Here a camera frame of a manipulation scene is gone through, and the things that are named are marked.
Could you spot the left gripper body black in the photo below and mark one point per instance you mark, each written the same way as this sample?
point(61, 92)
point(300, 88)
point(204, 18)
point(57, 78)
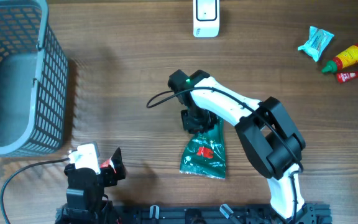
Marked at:
point(107, 178)

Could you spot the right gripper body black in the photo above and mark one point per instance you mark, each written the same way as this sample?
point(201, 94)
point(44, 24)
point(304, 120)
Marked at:
point(198, 119)

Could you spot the green 3M glove package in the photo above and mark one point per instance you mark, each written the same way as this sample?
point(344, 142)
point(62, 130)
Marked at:
point(205, 154)

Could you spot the light green wipes packet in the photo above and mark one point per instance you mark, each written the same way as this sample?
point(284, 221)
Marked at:
point(317, 41)

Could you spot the small red box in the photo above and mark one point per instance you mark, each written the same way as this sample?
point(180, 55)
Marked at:
point(346, 77)

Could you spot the red chili sauce bottle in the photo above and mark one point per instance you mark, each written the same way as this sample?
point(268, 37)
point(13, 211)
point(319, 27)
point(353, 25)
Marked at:
point(342, 60)

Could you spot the small red sachet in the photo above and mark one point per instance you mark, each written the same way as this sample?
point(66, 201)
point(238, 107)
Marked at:
point(109, 164)

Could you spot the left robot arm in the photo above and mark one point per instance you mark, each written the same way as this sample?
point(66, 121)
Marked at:
point(86, 200)

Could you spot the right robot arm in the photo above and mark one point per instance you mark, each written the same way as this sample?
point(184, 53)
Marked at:
point(268, 135)

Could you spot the white barcode scanner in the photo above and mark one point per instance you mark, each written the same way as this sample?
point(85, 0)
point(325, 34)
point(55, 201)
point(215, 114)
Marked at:
point(206, 18)

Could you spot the grey plastic mesh basket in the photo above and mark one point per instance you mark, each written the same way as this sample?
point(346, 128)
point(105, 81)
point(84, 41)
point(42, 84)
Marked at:
point(33, 81)

